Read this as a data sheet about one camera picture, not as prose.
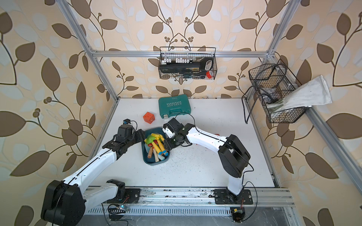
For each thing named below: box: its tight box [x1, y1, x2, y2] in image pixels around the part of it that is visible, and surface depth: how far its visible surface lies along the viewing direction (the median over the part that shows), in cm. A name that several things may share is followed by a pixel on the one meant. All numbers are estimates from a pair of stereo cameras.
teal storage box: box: [141, 127, 171, 166], surface depth 85 cm
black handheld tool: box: [159, 57, 214, 74], surface depth 84 cm
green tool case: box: [158, 94, 191, 119], surface depth 113 cm
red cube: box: [142, 111, 156, 125], surface depth 105 cm
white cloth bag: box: [266, 74, 333, 113], surface depth 59 cm
